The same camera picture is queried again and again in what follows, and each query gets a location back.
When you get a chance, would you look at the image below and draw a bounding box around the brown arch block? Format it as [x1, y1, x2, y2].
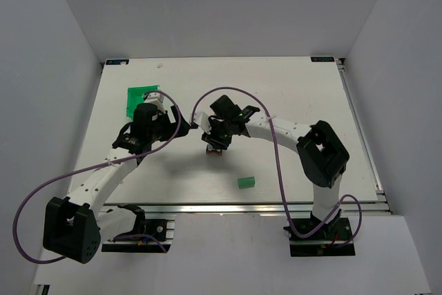
[206, 147, 222, 155]

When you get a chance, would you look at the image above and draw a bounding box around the green plastic bin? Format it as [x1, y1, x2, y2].
[126, 85, 160, 119]

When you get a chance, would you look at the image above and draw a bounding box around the green cylinder block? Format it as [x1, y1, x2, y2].
[237, 176, 256, 189]

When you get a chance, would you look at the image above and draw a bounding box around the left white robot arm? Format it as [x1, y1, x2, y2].
[43, 102, 190, 264]

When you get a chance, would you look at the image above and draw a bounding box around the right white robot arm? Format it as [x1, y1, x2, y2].
[191, 95, 349, 221]

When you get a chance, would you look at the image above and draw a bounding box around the left blue corner label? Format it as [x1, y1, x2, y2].
[105, 59, 129, 66]

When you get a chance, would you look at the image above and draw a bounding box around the blue corner label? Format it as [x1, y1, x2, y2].
[310, 56, 335, 63]
[105, 59, 129, 66]

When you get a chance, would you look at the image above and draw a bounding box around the right blue corner label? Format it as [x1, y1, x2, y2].
[310, 56, 335, 63]

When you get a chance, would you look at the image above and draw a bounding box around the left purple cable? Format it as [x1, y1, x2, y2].
[12, 90, 193, 264]

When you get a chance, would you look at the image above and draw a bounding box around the purple cable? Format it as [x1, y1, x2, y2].
[12, 90, 193, 264]
[190, 86, 363, 239]

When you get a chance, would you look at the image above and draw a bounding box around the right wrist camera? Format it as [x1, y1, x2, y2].
[193, 111, 211, 134]

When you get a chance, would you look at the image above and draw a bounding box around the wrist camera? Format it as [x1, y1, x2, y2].
[193, 111, 211, 134]
[142, 91, 165, 113]

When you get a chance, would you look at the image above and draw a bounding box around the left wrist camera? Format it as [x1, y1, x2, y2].
[142, 91, 165, 113]

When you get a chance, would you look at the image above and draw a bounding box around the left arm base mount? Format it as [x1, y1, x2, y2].
[97, 204, 175, 254]

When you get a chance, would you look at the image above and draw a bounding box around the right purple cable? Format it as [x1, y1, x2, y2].
[190, 86, 363, 239]

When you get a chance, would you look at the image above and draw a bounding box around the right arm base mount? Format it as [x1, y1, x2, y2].
[283, 217, 356, 257]

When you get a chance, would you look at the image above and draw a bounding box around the aluminium table frame rail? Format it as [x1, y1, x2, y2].
[335, 58, 393, 214]

